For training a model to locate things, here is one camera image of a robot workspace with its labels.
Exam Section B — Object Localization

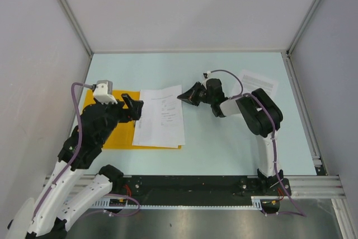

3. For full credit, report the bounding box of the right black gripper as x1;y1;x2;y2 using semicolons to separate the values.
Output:
177;82;214;106

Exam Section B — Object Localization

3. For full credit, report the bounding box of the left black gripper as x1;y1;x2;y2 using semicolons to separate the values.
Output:
95;92;143;144

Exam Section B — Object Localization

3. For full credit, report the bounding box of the orange plastic folder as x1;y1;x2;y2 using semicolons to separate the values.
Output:
79;89;182;150

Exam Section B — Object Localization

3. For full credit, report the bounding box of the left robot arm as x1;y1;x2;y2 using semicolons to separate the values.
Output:
6;93;144;238

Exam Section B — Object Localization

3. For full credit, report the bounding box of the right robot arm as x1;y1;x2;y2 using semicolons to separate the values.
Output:
177;78;283;195

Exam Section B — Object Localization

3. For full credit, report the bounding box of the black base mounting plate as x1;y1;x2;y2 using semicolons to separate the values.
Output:
114;175;291;205

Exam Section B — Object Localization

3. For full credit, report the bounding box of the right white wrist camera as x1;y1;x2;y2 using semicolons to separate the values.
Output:
201;71;211;89

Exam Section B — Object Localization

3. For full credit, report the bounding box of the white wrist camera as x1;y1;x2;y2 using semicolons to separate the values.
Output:
201;71;211;89
93;80;117;105

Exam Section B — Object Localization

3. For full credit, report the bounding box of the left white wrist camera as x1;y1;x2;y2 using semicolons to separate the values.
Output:
93;80;117;105

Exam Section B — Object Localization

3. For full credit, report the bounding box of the right aluminium corner post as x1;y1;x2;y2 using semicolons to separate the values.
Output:
286;0;338;52

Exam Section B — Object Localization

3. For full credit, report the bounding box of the aluminium corner post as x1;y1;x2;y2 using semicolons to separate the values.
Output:
57;0;93;58
286;0;338;52

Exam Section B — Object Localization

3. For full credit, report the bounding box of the grey slotted cable duct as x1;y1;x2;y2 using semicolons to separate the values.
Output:
90;196;280;210

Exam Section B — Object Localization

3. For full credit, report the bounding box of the left aluminium corner post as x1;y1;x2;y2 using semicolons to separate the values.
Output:
57;0;93;58

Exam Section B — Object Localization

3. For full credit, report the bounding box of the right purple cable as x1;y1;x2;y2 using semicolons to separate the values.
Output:
209;69;307;218

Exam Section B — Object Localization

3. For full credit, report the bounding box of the aluminium frame rail front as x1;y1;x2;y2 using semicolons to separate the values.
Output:
43;174;343;198

